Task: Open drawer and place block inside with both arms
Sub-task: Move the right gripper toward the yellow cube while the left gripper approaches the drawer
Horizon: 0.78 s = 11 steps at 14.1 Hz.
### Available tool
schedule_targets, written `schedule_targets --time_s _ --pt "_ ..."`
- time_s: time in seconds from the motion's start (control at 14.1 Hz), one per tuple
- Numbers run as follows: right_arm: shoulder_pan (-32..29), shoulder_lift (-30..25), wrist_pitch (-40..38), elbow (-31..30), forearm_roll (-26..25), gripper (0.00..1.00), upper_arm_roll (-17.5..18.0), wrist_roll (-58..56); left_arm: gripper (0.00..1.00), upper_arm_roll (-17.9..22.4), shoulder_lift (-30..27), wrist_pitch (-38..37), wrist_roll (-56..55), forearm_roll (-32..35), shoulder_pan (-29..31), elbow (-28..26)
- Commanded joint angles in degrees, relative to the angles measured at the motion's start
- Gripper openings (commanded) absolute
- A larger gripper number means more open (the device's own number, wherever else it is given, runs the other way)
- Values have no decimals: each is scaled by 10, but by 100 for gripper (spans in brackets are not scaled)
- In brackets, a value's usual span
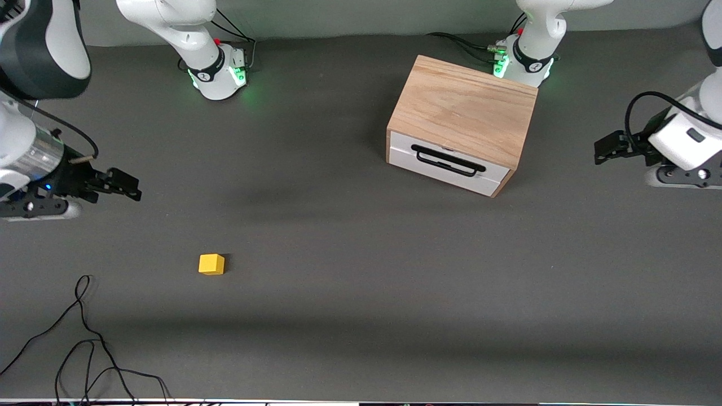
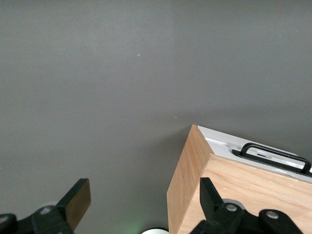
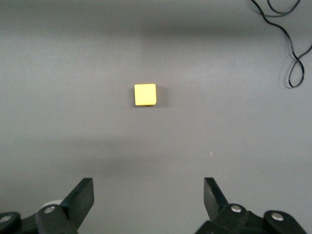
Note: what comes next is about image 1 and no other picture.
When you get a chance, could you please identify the white-front drawer with black handle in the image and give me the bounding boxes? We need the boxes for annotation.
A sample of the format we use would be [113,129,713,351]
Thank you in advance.
[389,131,511,197]

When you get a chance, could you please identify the wooden drawer cabinet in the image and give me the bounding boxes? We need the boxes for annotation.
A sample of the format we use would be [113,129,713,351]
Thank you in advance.
[386,55,539,198]

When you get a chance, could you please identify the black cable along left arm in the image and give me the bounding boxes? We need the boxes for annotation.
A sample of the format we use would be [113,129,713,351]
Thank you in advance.
[624,91,722,161]

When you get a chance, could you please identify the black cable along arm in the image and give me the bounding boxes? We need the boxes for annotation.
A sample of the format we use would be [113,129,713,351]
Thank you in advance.
[624,91,722,161]
[0,87,99,161]

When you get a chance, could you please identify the black cable along right arm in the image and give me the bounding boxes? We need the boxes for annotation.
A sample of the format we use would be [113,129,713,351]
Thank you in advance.
[0,87,99,161]

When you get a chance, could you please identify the thin black loose cable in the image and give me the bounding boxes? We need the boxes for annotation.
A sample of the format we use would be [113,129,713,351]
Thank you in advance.
[0,275,139,406]
[55,338,173,406]

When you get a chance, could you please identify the black right arm base cables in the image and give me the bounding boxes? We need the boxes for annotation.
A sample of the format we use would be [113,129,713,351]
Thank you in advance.
[212,8,257,71]

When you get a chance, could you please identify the black arm base cables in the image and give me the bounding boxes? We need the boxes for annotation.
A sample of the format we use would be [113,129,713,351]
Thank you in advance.
[212,8,257,71]
[426,14,559,64]

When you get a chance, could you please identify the black left arm base cables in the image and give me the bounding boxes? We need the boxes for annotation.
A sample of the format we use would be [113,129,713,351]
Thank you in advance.
[426,14,559,64]

